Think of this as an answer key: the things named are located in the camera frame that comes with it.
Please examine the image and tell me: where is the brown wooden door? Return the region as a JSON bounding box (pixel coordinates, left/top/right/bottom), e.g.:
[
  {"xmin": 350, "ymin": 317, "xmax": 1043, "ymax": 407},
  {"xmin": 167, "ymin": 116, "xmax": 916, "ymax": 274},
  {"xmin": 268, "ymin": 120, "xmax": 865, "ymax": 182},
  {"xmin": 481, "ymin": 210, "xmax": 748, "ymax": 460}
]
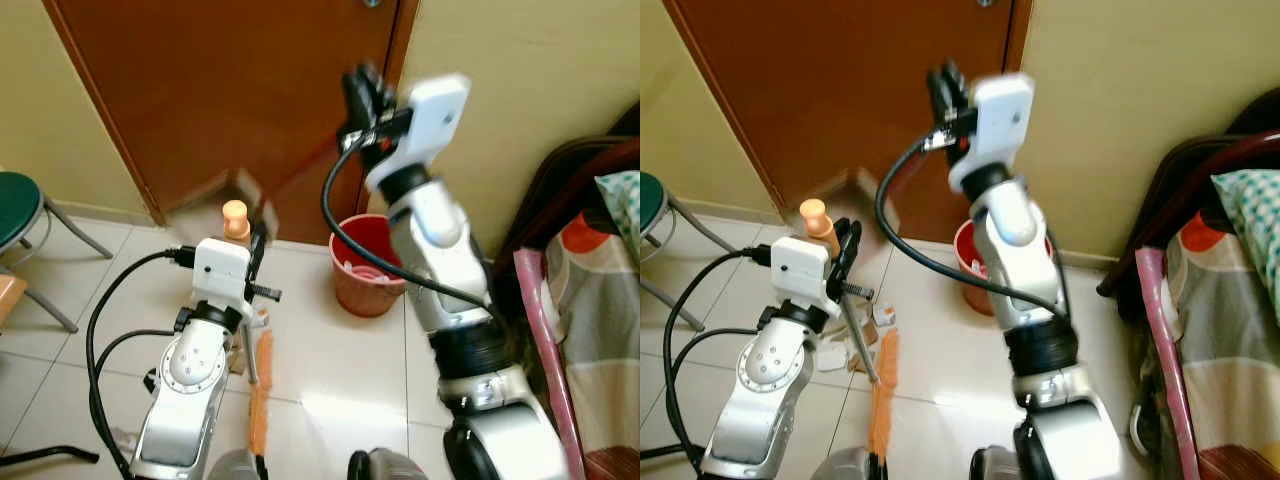
[
  {"xmin": 45, "ymin": 0, "xmax": 421, "ymax": 246},
  {"xmin": 665, "ymin": 0, "xmax": 1033, "ymax": 243}
]

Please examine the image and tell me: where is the red plastic bucket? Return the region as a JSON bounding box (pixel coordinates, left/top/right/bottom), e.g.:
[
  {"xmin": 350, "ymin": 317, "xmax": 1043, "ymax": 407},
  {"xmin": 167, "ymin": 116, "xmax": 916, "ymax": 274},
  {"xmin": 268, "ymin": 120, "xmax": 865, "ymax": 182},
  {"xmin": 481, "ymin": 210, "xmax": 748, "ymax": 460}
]
[
  {"xmin": 953, "ymin": 220, "xmax": 1003, "ymax": 317},
  {"xmin": 330, "ymin": 213, "xmax": 406, "ymax": 319}
]

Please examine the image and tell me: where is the dark brown bed headboard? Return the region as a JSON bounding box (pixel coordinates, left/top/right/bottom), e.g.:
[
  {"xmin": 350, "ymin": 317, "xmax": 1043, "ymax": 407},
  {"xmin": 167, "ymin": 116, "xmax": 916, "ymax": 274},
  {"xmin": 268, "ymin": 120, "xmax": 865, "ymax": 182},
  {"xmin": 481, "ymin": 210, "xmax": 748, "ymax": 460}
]
[
  {"xmin": 1097, "ymin": 88, "xmax": 1280, "ymax": 301},
  {"xmin": 495, "ymin": 100, "xmax": 641, "ymax": 301}
]

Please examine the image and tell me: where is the grey robot left leg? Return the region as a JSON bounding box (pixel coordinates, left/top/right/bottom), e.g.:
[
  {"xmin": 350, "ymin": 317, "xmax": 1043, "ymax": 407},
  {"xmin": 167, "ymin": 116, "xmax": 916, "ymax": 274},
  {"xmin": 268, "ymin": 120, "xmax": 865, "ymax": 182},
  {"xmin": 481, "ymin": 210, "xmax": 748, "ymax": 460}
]
[
  {"xmin": 205, "ymin": 449, "xmax": 263, "ymax": 480},
  {"xmin": 810, "ymin": 447, "xmax": 873, "ymax": 480}
]

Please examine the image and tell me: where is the grey robot leg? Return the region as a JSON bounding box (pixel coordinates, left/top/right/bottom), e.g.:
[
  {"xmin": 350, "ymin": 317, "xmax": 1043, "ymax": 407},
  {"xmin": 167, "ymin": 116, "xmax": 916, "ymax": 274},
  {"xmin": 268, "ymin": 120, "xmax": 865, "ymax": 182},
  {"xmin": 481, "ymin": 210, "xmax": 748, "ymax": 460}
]
[
  {"xmin": 968, "ymin": 445, "xmax": 1023, "ymax": 480},
  {"xmin": 810, "ymin": 447, "xmax": 873, "ymax": 480},
  {"xmin": 347, "ymin": 448, "xmax": 403, "ymax": 480},
  {"xmin": 205, "ymin": 449, "xmax": 263, "ymax": 480}
]

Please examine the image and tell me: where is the green seat metal chair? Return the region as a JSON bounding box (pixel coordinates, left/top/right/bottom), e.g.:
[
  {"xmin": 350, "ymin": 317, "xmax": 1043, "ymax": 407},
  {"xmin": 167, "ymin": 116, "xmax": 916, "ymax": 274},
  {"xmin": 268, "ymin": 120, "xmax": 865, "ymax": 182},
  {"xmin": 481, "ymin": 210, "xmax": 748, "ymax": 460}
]
[
  {"xmin": 0, "ymin": 170, "xmax": 114, "ymax": 333},
  {"xmin": 640, "ymin": 172, "xmax": 747, "ymax": 333}
]

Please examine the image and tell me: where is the grey robot right leg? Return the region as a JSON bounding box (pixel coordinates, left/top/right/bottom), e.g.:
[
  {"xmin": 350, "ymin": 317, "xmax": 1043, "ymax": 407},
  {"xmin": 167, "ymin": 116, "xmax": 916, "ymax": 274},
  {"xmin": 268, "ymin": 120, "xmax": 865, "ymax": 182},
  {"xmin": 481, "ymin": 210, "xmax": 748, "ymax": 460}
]
[
  {"xmin": 347, "ymin": 448, "xmax": 403, "ymax": 480},
  {"xmin": 968, "ymin": 445, "xmax": 1023, "ymax": 480}
]

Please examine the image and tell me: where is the teal checked pillow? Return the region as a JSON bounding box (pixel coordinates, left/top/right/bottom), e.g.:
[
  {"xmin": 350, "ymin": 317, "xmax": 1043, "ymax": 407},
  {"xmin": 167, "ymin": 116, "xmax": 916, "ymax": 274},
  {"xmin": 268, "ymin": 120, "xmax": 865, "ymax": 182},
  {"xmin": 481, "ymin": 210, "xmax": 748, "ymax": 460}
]
[
  {"xmin": 597, "ymin": 170, "xmax": 641, "ymax": 263},
  {"xmin": 1211, "ymin": 168, "xmax": 1280, "ymax": 293}
]

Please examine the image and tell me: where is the patchwork grey orange blanket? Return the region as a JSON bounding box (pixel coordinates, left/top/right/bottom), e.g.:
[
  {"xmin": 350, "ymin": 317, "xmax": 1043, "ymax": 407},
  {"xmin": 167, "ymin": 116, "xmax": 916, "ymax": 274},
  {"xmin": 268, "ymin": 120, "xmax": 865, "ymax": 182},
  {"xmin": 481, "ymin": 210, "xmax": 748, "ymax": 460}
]
[
  {"xmin": 540, "ymin": 212, "xmax": 641, "ymax": 480},
  {"xmin": 1160, "ymin": 212, "xmax": 1280, "ymax": 480}
]

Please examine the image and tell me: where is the light brown wooden furniture edge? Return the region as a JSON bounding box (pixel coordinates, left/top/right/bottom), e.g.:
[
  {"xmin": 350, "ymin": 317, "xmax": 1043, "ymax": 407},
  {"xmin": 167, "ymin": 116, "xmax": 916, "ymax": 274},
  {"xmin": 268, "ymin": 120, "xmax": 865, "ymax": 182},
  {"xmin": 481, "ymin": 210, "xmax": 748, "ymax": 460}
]
[{"xmin": 0, "ymin": 274, "xmax": 28, "ymax": 327}]

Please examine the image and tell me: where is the pink bed sheet edge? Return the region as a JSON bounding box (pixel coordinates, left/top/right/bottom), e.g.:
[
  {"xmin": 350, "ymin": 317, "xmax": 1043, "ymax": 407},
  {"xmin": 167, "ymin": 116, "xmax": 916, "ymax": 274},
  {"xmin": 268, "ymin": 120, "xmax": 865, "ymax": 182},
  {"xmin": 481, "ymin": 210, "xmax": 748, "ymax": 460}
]
[
  {"xmin": 1134, "ymin": 246, "xmax": 1203, "ymax": 480},
  {"xmin": 514, "ymin": 248, "xmax": 589, "ymax": 480}
]

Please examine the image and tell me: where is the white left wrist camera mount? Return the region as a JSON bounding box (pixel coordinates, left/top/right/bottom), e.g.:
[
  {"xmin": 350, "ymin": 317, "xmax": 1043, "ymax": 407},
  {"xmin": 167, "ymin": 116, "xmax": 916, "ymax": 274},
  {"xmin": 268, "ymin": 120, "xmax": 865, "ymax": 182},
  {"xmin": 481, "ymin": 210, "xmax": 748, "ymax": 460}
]
[
  {"xmin": 192, "ymin": 238, "xmax": 253, "ymax": 309},
  {"xmin": 770, "ymin": 237, "xmax": 832, "ymax": 311}
]

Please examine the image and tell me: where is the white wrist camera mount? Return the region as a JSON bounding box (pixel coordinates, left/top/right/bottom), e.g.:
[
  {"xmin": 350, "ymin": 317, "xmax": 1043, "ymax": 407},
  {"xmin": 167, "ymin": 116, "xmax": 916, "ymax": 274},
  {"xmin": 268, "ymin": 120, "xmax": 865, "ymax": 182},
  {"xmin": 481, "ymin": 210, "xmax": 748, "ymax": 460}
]
[
  {"xmin": 365, "ymin": 74, "xmax": 472, "ymax": 193},
  {"xmin": 192, "ymin": 238, "xmax": 253, "ymax": 309},
  {"xmin": 948, "ymin": 73, "xmax": 1037, "ymax": 193},
  {"xmin": 770, "ymin": 237, "xmax": 832, "ymax": 311}
]

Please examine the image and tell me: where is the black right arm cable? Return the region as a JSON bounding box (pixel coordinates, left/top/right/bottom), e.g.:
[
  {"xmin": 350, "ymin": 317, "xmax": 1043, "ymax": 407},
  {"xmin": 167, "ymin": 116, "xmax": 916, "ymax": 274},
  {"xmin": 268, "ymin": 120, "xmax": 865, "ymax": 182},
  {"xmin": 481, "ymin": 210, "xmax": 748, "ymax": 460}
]
[
  {"xmin": 876, "ymin": 132, "xmax": 1066, "ymax": 319},
  {"xmin": 320, "ymin": 130, "xmax": 506, "ymax": 319}
]

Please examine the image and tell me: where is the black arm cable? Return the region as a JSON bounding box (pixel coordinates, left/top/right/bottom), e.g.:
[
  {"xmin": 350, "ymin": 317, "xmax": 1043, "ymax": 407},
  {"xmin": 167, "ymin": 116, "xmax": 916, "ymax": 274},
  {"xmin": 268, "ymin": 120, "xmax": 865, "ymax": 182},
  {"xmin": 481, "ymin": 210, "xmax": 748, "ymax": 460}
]
[
  {"xmin": 876, "ymin": 132, "xmax": 1066, "ymax": 319},
  {"xmin": 662, "ymin": 243, "xmax": 773, "ymax": 477},
  {"xmin": 320, "ymin": 130, "xmax": 506, "ymax": 319},
  {"xmin": 86, "ymin": 246, "xmax": 201, "ymax": 479}
]

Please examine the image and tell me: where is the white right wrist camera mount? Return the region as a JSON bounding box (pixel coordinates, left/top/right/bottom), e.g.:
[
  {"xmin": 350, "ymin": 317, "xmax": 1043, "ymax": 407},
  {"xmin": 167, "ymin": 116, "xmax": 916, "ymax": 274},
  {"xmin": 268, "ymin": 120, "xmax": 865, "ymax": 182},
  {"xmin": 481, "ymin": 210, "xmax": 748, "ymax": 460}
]
[
  {"xmin": 948, "ymin": 73, "xmax": 1037, "ymax": 193},
  {"xmin": 365, "ymin": 74, "xmax": 472, "ymax": 193}
]

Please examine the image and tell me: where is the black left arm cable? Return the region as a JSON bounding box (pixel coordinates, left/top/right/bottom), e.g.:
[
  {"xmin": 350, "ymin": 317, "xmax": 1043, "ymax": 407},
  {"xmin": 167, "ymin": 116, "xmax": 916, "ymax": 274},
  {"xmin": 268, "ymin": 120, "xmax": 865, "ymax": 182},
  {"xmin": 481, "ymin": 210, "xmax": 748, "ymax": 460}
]
[
  {"xmin": 662, "ymin": 243, "xmax": 773, "ymax": 477},
  {"xmin": 86, "ymin": 246, "xmax": 201, "ymax": 479}
]

